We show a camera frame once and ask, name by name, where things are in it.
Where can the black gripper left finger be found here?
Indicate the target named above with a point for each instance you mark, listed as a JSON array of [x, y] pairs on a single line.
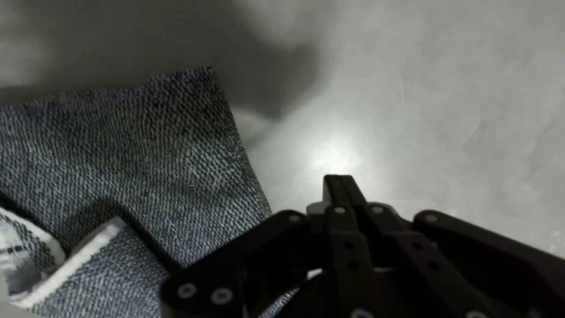
[[236, 276]]

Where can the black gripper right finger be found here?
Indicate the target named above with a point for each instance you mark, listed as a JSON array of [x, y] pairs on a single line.
[[471, 265]]

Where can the blue-grey striped towel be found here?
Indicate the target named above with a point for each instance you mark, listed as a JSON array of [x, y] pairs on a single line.
[[147, 164]]

